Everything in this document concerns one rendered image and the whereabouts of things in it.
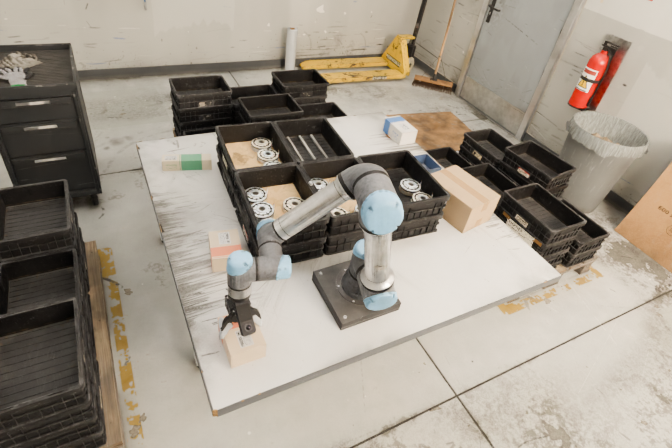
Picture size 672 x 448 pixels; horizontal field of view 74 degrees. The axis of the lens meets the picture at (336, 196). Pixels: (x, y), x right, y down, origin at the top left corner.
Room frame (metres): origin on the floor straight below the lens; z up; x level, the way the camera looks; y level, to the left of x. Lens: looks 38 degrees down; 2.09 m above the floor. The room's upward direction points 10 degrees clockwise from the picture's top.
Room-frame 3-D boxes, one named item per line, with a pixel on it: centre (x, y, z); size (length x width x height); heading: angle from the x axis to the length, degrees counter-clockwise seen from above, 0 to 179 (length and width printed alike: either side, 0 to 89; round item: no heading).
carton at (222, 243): (1.27, 0.41, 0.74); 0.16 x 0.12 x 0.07; 24
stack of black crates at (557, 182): (2.75, -1.36, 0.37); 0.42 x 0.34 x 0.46; 33
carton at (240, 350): (0.89, 0.24, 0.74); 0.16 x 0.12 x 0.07; 33
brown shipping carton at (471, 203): (1.86, -0.62, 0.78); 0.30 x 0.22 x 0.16; 42
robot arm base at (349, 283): (1.20, -0.15, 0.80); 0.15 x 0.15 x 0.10
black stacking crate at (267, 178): (1.46, 0.23, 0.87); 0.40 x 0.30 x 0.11; 29
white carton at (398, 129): (2.54, -0.33, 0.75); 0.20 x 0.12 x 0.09; 34
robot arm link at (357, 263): (1.18, -0.16, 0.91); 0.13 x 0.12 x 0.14; 18
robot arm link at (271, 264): (0.95, 0.16, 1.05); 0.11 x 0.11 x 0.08; 18
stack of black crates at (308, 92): (3.43, 0.45, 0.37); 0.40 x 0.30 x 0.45; 123
